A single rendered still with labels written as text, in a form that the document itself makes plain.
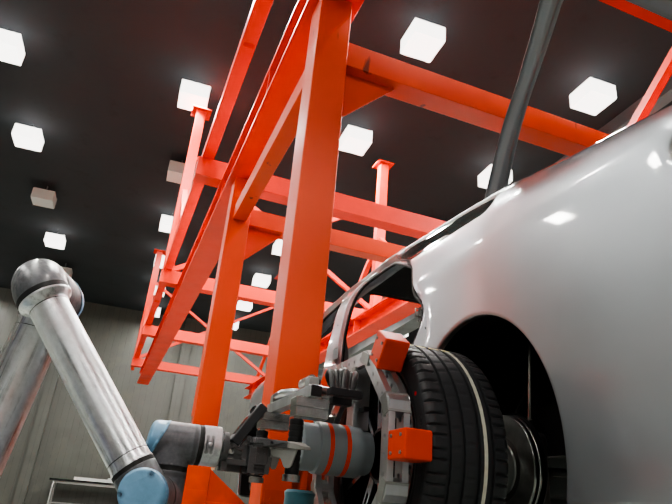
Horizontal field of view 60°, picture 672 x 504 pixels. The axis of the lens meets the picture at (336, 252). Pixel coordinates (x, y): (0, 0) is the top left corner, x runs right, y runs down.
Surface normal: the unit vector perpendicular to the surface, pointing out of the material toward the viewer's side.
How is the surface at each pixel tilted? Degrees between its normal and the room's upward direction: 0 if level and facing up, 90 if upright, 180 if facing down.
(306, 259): 90
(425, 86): 90
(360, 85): 90
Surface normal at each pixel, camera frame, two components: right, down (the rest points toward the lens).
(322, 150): 0.36, -0.35
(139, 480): 0.11, -0.37
